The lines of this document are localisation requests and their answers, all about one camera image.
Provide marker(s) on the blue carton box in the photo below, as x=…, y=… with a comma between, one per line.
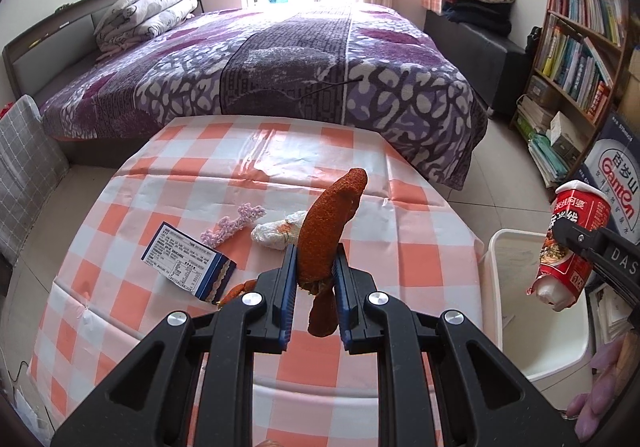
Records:
x=185, y=257

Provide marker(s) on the small orange peel piece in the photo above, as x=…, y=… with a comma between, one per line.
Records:
x=235, y=293

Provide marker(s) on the pink lace strip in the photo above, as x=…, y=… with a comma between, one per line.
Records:
x=230, y=224

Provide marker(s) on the orange checkered tablecloth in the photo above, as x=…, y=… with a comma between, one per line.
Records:
x=400, y=237

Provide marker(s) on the blue white water case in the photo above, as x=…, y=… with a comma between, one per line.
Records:
x=617, y=172

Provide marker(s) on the red paper noodle cup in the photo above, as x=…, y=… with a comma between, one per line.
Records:
x=570, y=262

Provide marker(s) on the wooden bookshelf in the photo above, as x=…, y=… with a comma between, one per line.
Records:
x=542, y=77

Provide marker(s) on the row of upright books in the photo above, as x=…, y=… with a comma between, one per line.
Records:
x=590, y=2
x=575, y=67

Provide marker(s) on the orange-brown plush toy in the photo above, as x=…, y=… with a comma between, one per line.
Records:
x=327, y=227

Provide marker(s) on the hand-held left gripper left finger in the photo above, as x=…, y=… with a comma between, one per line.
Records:
x=289, y=292

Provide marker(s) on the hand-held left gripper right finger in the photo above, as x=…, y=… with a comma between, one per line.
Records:
x=345, y=299

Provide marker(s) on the bed with purple blanket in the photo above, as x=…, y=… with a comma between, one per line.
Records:
x=280, y=62

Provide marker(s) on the stack of flat books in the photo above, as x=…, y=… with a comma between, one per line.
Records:
x=547, y=147

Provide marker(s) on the white plastic bin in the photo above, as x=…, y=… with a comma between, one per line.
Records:
x=545, y=342

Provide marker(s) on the grey checked cushion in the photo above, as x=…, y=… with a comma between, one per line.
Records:
x=25, y=167

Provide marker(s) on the small black bag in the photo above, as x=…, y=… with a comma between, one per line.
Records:
x=534, y=42

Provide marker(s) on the black bench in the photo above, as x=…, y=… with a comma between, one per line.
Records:
x=490, y=62

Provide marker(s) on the pile of folded clothes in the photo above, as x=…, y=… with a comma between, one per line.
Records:
x=475, y=2

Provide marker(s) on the white crumpled tissue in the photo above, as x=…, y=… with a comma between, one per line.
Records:
x=272, y=232

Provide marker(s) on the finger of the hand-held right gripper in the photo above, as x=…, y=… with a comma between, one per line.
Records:
x=612, y=252
x=622, y=299

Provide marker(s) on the dark wooden headboard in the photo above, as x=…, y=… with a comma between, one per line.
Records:
x=50, y=32

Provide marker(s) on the person's right hand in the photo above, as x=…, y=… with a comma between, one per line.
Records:
x=595, y=399

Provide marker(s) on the folded grey patterned quilt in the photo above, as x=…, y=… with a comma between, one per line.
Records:
x=150, y=12

